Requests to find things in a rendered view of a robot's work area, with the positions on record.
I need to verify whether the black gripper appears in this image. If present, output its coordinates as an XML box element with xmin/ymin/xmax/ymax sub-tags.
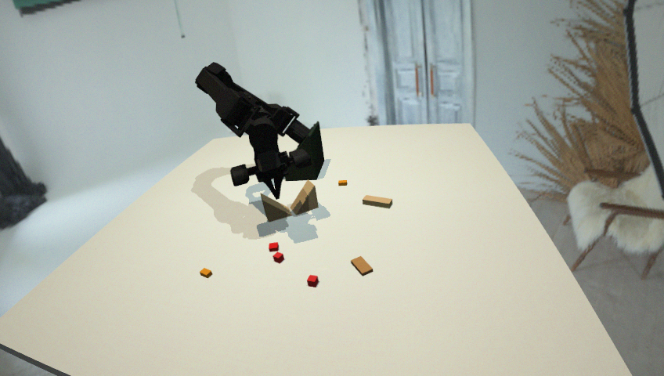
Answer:
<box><xmin>230</xmin><ymin>149</ymin><xmax>312</xmax><ymax>200</ymax></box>

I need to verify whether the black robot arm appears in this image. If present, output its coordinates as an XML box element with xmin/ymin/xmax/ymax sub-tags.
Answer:
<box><xmin>195</xmin><ymin>62</ymin><xmax>313</xmax><ymax>181</ymax></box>

